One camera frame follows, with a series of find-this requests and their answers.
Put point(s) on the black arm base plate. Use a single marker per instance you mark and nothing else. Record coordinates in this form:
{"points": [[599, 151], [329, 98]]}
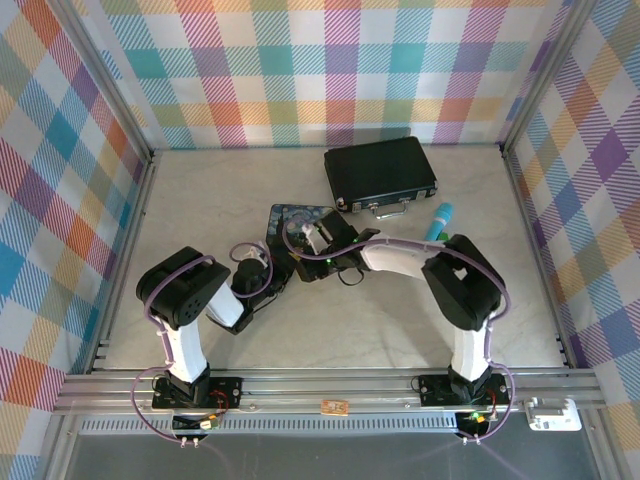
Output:
{"points": [[227, 392], [432, 390]]}

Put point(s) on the aluminium frame post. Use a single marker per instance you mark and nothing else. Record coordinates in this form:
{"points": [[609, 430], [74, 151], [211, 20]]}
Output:
{"points": [[544, 75], [111, 80]]}

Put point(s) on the orange paper label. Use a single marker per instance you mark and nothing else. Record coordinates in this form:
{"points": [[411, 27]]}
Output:
{"points": [[334, 407]]}

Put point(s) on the white plastic bracket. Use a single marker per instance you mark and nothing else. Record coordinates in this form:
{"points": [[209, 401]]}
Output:
{"points": [[552, 417]]}

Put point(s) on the starry night tin box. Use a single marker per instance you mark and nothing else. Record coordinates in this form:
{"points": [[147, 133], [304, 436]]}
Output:
{"points": [[280, 212]]}

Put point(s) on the aluminium side rail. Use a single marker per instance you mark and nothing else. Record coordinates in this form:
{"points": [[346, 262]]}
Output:
{"points": [[137, 215], [525, 220]]}

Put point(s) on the black hard case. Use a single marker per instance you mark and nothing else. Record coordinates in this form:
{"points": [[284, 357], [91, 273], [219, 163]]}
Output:
{"points": [[377, 167]]}

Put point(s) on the aluminium front rail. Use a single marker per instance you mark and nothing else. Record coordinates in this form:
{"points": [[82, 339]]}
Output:
{"points": [[320, 387]]}

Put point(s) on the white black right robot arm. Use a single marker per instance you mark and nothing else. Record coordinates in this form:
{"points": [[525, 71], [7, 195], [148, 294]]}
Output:
{"points": [[400, 257]]}

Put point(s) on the perforated metal strip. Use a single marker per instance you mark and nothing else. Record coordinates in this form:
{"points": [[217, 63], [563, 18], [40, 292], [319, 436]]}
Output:
{"points": [[325, 425]]}

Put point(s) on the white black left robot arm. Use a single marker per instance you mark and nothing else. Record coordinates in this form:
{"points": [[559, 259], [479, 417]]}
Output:
{"points": [[185, 345]]}

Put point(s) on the blue marker pen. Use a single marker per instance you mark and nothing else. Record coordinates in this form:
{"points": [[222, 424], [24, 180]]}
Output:
{"points": [[440, 220]]}

